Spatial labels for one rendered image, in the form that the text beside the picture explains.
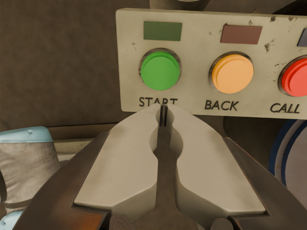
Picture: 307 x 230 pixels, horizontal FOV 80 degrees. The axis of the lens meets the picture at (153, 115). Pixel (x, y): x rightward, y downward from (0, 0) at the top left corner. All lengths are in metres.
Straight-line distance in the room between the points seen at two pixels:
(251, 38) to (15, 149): 0.53
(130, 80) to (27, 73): 0.79
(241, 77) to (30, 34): 0.87
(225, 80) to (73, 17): 0.77
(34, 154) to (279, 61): 0.54
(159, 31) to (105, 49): 0.65
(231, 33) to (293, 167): 0.37
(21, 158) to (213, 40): 0.50
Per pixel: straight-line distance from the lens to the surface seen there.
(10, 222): 0.62
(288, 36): 0.23
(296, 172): 0.52
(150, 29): 0.19
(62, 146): 0.82
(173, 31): 0.19
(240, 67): 0.21
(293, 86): 0.24
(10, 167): 0.55
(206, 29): 0.20
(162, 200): 0.99
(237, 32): 0.21
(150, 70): 0.19
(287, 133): 0.50
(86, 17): 0.88
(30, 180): 0.58
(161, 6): 0.37
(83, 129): 0.87
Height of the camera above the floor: 0.80
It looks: 79 degrees down
